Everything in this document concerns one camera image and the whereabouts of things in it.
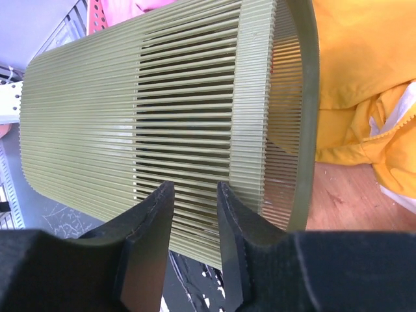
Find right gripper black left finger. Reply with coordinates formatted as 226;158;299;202
1;181;175;311

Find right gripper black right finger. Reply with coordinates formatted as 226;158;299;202
217;182;415;311

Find green slatted waste basket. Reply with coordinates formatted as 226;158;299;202
19;0;319;268

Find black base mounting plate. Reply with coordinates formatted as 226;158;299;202
160;251;226;312

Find yellow cloth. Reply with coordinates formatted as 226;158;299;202
313;1;415;211

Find pink cloth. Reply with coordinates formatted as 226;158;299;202
101;0;176;26

